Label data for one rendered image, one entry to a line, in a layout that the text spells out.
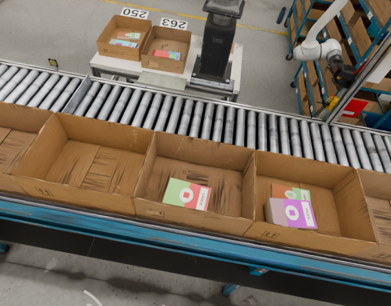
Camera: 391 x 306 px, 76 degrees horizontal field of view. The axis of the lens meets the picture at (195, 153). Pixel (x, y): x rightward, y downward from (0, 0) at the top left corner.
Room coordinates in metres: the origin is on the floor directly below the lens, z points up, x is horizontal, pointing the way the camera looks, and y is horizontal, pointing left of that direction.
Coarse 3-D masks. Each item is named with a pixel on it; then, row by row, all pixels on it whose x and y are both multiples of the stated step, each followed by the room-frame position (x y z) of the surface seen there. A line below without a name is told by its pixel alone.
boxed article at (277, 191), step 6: (276, 186) 0.56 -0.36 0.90; (282, 186) 0.56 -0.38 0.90; (276, 192) 0.53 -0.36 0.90; (282, 192) 0.53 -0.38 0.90; (288, 192) 0.54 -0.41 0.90; (294, 192) 0.54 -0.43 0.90; (300, 192) 0.55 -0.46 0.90; (306, 192) 0.55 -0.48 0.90; (276, 198) 0.50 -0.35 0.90; (282, 198) 0.51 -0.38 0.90; (288, 198) 0.51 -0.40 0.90; (294, 198) 0.52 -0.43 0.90; (300, 198) 0.52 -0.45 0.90; (306, 198) 0.53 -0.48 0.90
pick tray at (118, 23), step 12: (108, 24) 1.67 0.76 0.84; (120, 24) 1.81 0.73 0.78; (132, 24) 1.82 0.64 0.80; (144, 24) 1.82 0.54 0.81; (108, 36) 1.63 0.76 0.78; (144, 36) 1.59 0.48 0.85; (108, 48) 1.44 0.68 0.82; (120, 48) 1.44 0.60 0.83; (132, 48) 1.44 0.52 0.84; (132, 60) 1.44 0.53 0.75
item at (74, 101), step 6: (84, 78) 1.11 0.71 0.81; (84, 84) 1.09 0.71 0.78; (90, 84) 1.15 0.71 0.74; (78, 90) 1.02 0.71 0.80; (84, 90) 1.07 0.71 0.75; (72, 96) 0.95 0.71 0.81; (78, 96) 1.00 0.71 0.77; (84, 96) 1.05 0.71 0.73; (72, 102) 0.93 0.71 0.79; (78, 102) 0.98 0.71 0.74; (66, 108) 0.87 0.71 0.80; (72, 108) 0.91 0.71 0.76
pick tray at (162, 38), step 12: (156, 36) 1.76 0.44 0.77; (168, 36) 1.76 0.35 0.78; (180, 36) 1.77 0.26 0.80; (144, 48) 1.49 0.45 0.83; (156, 48) 1.63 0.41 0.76; (168, 48) 1.65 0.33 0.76; (180, 48) 1.68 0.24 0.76; (144, 60) 1.38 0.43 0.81; (156, 60) 1.39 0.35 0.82; (168, 60) 1.39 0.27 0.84; (180, 72) 1.39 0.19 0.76
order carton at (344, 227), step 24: (264, 168) 0.61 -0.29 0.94; (288, 168) 0.61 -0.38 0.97; (312, 168) 0.61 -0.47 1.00; (336, 168) 0.61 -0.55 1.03; (264, 192) 0.53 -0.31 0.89; (312, 192) 0.57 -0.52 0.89; (336, 192) 0.57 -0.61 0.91; (360, 192) 0.51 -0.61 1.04; (264, 216) 0.42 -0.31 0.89; (336, 216) 0.48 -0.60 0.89; (360, 216) 0.43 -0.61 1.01; (264, 240) 0.32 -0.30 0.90; (288, 240) 0.32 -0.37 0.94; (312, 240) 0.32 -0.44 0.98; (336, 240) 0.32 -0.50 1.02; (360, 240) 0.32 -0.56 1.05
